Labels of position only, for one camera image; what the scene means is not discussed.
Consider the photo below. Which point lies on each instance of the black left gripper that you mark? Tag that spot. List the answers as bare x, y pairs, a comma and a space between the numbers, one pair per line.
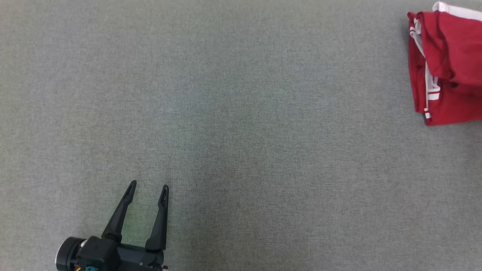
139, 259

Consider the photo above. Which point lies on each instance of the red shorts with white stripe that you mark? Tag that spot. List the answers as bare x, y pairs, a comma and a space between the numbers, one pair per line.
455, 45

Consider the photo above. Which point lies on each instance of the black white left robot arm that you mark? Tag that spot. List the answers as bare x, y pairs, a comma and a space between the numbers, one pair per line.
67, 254

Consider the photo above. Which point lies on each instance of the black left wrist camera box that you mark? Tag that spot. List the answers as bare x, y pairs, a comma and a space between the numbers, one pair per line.
98, 252

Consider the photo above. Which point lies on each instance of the red basketball jersey white sleeves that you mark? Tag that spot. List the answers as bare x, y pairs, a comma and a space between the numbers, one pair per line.
455, 107

